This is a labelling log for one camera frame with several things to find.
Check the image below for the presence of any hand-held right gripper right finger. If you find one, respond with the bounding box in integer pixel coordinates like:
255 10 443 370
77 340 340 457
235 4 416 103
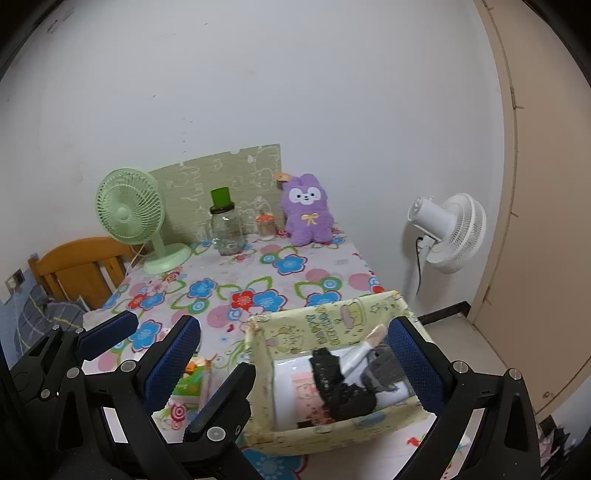
387 316 542 480

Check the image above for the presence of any purple plush bunny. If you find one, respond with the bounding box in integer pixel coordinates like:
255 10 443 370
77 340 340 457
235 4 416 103
276 173 334 246

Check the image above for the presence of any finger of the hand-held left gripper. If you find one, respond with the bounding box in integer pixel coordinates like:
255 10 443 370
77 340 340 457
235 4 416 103
184 362 257 446
18 311 139 398

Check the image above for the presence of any grey plaid blanket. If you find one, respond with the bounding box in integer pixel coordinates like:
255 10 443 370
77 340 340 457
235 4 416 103
18 281 86 333

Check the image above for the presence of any pink printed cloth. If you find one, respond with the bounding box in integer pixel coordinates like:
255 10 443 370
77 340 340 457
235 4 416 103
292 371 333 428

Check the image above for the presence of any dark printed bag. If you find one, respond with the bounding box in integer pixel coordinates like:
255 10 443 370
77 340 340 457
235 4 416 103
536 415 578 480

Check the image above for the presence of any black fan cable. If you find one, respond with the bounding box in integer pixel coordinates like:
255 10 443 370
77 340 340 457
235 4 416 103
414 237 424 296

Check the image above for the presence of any floral tablecloth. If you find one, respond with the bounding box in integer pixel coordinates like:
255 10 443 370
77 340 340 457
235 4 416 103
81 226 467 480

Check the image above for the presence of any glass jar with green lid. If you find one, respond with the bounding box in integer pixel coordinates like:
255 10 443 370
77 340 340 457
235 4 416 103
203 187 245 257

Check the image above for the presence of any green desk fan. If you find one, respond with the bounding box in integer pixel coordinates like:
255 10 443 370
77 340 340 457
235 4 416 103
96 168 192 276

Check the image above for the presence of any printed cartoon packet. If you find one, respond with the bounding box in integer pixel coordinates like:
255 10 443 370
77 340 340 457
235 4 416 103
173 360 206 409

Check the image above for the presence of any beige sock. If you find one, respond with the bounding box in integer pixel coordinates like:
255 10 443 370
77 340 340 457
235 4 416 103
342 324 389 384

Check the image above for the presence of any beige door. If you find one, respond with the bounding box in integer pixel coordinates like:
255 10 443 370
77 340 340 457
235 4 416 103
473 0 591 421

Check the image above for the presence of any yellow printed storage box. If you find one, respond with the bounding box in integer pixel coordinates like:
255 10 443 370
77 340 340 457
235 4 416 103
243 291 437 457

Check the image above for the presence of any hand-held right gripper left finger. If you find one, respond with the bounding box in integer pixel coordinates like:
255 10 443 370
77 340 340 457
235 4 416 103
46 315 201 467

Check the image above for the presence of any black lace cloth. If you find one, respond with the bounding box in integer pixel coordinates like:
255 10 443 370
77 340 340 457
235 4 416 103
310 348 377 423

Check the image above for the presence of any green patterned board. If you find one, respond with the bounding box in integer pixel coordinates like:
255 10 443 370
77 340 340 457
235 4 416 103
148 143 282 245

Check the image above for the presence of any white floor fan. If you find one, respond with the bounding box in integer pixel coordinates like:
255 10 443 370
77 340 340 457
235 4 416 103
402 193 487 296

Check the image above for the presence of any grey sock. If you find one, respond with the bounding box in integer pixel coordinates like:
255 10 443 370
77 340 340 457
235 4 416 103
360 344 409 393

